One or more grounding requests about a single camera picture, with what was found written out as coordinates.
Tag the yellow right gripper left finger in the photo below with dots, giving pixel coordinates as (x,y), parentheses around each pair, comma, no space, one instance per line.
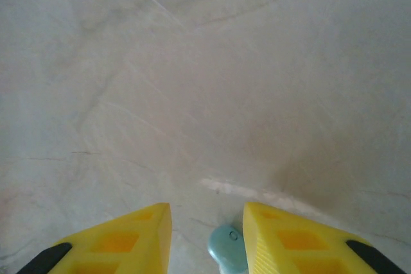
(112,248)

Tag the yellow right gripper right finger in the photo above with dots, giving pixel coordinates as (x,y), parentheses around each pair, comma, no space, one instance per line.
(305,248)

